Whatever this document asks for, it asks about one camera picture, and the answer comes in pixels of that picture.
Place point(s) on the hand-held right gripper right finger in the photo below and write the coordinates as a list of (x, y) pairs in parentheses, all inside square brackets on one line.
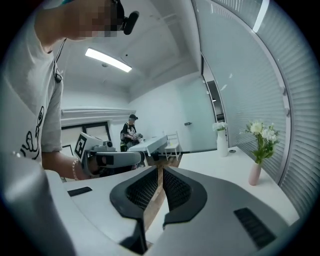
[(225, 220)]

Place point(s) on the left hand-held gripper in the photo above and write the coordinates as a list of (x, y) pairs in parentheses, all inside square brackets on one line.
[(83, 146)]

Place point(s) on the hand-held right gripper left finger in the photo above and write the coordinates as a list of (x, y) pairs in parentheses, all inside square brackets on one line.
[(100, 212)]

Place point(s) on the person's left forearm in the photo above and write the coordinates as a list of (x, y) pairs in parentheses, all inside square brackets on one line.
[(57, 162)]

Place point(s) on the person's left hand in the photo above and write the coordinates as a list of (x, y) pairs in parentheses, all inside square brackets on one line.
[(87, 171)]

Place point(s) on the pale blue cloth covered table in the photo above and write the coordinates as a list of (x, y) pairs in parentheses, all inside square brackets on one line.
[(152, 143)]

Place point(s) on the white wooden chair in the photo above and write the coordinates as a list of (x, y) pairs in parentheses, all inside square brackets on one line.
[(172, 140)]

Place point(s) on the white square table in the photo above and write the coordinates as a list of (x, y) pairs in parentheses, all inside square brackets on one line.
[(212, 167)]

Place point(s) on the small pink vase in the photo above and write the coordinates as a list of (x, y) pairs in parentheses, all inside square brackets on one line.
[(255, 175)]

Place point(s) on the tall white vase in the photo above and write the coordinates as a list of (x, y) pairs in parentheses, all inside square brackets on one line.
[(222, 145)]

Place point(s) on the white flowers with green leaves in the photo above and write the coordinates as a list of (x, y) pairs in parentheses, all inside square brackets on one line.
[(262, 137)]

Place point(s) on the white flower bunch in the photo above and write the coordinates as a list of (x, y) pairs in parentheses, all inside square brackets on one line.
[(220, 126)]

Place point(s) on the long ceiling light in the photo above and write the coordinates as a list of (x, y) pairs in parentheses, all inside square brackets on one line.
[(108, 60)]

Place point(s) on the person's grey printed t-shirt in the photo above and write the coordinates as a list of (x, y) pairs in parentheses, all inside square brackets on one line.
[(25, 100)]

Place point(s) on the person's head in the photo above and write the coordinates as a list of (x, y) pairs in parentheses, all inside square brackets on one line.
[(75, 22)]

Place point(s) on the white wall trunking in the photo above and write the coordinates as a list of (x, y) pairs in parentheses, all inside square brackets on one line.
[(100, 111)]

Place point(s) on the black head-mounted camera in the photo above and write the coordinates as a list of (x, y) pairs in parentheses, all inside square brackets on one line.
[(130, 22)]

